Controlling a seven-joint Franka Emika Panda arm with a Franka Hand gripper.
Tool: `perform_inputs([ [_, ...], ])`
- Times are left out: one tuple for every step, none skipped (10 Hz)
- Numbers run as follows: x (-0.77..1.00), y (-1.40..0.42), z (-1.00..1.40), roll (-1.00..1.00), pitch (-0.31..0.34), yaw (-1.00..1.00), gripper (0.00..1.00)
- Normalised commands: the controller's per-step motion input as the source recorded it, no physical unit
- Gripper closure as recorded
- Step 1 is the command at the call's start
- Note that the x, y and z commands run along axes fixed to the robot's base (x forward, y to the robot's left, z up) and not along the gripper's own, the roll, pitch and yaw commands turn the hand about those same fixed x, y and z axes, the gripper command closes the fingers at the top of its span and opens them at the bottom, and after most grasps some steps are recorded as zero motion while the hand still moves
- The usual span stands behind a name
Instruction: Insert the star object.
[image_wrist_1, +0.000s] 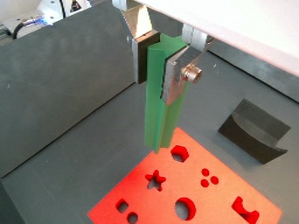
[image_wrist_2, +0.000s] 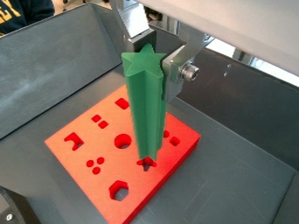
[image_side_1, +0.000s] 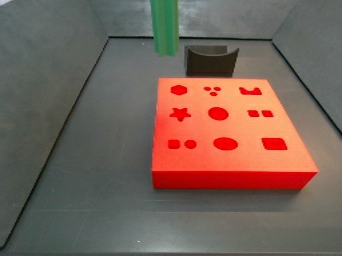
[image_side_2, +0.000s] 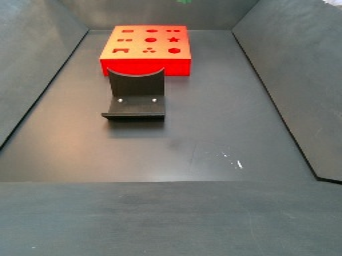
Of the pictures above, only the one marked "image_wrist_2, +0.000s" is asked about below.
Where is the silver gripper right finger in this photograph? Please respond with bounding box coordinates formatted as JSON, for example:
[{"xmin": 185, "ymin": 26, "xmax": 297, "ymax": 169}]
[{"xmin": 162, "ymin": 24, "xmax": 214, "ymax": 102}]

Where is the green star-shaped peg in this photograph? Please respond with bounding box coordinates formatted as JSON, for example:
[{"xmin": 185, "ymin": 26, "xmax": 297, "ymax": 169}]
[{"xmin": 121, "ymin": 44, "xmax": 165, "ymax": 160}]

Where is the grey bin enclosure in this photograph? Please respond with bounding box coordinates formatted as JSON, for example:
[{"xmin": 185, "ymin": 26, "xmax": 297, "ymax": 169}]
[{"xmin": 0, "ymin": 4, "xmax": 299, "ymax": 224}]

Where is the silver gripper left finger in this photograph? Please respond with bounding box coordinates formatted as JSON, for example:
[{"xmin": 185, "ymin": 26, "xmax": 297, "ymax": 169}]
[{"xmin": 109, "ymin": 0, "xmax": 156, "ymax": 53}]

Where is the black curved holder bracket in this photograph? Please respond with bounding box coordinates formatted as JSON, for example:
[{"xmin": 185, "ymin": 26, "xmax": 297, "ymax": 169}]
[{"xmin": 0, "ymin": 186, "xmax": 41, "ymax": 224}]

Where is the person in navy shirt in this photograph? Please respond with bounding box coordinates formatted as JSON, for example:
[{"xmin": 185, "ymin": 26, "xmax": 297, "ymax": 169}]
[{"xmin": 0, "ymin": 0, "xmax": 54, "ymax": 37}]

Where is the red shape-sorting block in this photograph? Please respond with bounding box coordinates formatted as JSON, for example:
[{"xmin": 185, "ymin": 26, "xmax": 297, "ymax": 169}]
[{"xmin": 45, "ymin": 87, "xmax": 200, "ymax": 224}]

